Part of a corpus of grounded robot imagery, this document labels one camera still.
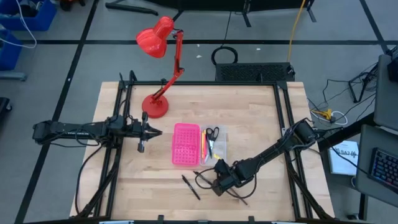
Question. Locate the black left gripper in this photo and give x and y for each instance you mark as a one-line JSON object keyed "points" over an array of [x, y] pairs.
{"points": [[143, 132]]}

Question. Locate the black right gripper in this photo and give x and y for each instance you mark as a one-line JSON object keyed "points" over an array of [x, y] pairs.
{"points": [[230, 175]]}

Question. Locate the pink-lidded clear supply box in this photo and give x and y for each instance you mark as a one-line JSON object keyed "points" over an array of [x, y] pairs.
{"points": [[186, 144]]}

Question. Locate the yellow power plug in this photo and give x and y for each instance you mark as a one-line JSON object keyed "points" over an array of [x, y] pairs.
{"points": [[323, 114]]}

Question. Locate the thick matte black pen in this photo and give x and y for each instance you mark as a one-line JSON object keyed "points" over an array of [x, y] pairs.
{"points": [[190, 186]]}

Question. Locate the red desk lamp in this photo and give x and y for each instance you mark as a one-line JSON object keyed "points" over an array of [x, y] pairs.
{"points": [[155, 107]]}

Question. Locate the white printed booklet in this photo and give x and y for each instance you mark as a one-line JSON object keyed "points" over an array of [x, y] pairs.
{"points": [[343, 158]]}

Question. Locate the black perforated computer tower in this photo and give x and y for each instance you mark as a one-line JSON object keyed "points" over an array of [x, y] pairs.
{"points": [[255, 72]]}

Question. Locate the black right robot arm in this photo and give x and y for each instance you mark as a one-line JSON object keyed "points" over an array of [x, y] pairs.
{"points": [[270, 152]]}

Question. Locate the black stand foot bar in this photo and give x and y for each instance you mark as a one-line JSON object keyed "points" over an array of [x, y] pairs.
{"points": [[130, 8]]}

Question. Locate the grey desk with keyboard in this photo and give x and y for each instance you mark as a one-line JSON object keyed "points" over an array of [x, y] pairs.
{"points": [[365, 174]]}

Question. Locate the backlit black keyboard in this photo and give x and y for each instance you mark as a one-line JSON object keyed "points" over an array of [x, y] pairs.
{"points": [[385, 169]]}

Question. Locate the black metal rig frame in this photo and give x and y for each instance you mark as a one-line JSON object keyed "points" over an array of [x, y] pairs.
{"points": [[202, 83]]}

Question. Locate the large blue bin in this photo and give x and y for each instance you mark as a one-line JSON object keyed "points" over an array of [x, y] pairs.
{"points": [[43, 15]]}

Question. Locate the small blue bin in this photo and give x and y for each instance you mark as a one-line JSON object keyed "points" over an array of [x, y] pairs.
{"points": [[9, 53]]}

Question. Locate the black tripod stand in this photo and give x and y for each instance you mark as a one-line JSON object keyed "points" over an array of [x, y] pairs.
{"points": [[360, 87]]}

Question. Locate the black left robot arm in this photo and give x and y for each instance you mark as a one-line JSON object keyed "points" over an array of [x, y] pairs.
{"points": [[77, 132]]}

